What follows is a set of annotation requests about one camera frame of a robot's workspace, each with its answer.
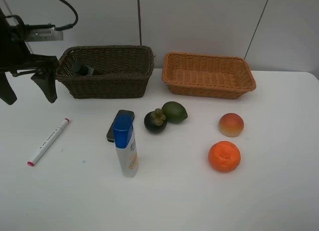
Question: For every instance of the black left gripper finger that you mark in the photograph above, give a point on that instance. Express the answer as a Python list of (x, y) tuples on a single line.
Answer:
[(45, 80), (6, 92)]

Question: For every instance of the dark purple mangosteen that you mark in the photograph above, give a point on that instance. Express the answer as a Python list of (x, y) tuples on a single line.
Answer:
[(155, 121)]

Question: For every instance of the dark green pump bottle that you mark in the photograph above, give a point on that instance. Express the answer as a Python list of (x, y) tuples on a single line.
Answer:
[(81, 69)]

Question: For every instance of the dark brown wicker basket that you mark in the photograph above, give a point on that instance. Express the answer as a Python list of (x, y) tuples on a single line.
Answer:
[(120, 71)]

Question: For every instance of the green lime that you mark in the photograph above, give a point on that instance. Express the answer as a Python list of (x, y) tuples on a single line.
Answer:
[(174, 112)]

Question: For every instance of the orange wicker basket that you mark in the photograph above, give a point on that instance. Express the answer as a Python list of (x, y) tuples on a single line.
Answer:
[(213, 76)]

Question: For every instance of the black board eraser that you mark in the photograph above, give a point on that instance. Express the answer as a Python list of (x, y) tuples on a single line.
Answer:
[(121, 117)]

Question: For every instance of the white blue-capped shampoo bottle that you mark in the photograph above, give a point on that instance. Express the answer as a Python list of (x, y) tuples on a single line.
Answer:
[(125, 145)]

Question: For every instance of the red yellow peach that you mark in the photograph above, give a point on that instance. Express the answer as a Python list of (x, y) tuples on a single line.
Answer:
[(231, 125)]

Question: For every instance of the white marker pen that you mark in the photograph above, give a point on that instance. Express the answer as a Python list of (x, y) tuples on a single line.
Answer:
[(48, 142)]

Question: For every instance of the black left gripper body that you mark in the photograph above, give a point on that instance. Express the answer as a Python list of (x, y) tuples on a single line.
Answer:
[(15, 56)]

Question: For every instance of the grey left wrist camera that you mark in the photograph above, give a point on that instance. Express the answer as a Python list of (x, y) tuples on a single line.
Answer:
[(45, 32)]

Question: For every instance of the orange tangerine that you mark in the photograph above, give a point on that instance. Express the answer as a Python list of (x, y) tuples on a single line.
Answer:
[(224, 156)]

